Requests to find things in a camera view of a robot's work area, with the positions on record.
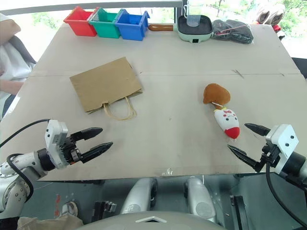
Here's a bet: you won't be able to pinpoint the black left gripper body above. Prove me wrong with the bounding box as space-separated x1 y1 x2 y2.
59 136 83 166

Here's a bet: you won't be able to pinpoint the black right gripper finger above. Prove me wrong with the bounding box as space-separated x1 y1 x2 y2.
244 123 272 139
227 145 261 172

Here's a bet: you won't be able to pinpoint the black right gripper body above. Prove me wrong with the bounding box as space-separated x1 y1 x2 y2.
254 138 282 173

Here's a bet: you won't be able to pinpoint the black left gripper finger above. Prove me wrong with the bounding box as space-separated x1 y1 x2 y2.
71 127 104 144
77 141 114 164

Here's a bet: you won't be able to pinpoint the brown paper bag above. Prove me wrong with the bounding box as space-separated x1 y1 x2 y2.
69 57 145 121

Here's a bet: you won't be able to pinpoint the plush toy brown white red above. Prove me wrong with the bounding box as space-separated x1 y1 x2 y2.
213 106 241 142

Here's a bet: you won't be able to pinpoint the bystander shoe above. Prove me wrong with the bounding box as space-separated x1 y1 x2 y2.
61 201 79 218

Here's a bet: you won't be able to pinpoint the silver robot right leg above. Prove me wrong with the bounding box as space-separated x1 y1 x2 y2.
184 176 218 223

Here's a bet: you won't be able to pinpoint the silver robot leg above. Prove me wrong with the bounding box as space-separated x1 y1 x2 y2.
184 176 218 223
119 177 158 215

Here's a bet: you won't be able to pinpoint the silver robot left leg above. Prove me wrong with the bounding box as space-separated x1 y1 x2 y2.
119 177 158 215

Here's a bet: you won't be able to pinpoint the silver robot torso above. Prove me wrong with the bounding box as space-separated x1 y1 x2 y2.
83 210 227 230

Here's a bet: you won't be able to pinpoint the black cloth bundle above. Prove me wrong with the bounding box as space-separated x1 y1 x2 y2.
212 19 254 45

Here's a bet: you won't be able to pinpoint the seated person in white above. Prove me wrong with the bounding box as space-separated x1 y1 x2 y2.
0 13 37 120

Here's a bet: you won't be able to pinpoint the green plastic bin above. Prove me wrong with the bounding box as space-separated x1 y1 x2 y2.
88 7 123 39

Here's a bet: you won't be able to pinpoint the red plastic bin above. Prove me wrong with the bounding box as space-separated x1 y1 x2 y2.
63 6 99 37

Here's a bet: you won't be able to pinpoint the blue plastic bin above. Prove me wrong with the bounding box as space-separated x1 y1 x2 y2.
114 9 151 41

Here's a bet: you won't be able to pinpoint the beige shoes pair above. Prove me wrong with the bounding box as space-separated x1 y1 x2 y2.
254 2 286 26

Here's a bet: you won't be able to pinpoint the green electric frying pan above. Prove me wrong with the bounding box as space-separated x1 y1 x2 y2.
148 14 213 44

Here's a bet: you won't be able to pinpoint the clear measuring cup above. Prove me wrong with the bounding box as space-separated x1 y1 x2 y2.
183 0 200 27

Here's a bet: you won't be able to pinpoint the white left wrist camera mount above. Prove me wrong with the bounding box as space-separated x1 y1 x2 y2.
44 119 72 170

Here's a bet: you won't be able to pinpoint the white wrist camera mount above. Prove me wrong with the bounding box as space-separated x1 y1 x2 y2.
44 119 72 170
265 124 299 175

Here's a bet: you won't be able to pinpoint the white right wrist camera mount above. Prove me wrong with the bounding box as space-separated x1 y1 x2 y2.
265 124 299 175

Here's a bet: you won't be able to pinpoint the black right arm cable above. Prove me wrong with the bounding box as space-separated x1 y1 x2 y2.
260 141 307 228

